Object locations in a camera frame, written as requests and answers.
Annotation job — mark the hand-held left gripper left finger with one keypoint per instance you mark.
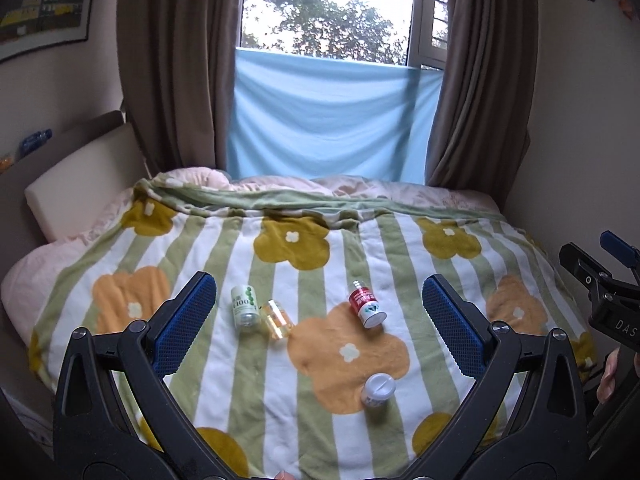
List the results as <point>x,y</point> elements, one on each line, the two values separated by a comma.
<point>184,327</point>

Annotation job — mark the cream cushion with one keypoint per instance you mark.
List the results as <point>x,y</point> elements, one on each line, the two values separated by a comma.
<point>80,185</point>

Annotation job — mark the brown curtain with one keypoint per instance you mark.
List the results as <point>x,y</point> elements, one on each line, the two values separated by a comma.
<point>480,85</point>
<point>175,65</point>

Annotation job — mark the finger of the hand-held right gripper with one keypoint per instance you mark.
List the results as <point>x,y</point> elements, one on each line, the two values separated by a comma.
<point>582,265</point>
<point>620,247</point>

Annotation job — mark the light blue cloth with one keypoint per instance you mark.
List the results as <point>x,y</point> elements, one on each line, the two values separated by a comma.
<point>325,115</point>

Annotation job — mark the window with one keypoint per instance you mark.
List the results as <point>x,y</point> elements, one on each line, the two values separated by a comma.
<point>330,5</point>

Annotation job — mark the wall poster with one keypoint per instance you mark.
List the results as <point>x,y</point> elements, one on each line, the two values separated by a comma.
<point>42,2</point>

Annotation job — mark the blue plastic water bottle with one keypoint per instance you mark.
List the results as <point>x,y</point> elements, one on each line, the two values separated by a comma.
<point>34,142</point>

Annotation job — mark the person's right hand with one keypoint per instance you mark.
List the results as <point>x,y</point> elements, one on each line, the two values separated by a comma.
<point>608,377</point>

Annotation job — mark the white green-print bottle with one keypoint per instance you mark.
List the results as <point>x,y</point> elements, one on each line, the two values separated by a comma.
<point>245,308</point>

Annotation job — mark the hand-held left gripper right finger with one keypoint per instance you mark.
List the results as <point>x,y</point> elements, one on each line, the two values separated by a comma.
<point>454,332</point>

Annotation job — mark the small white bottle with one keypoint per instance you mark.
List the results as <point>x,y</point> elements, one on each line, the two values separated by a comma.
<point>378,390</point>

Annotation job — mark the clear yellow small bottle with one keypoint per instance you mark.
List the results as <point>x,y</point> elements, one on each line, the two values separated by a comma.
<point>276,320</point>

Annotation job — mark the red white-capped bottle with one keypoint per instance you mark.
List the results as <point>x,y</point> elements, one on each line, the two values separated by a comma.
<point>366,306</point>

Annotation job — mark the floral striped blanket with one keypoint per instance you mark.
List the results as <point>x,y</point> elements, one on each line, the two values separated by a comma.
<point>320,280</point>

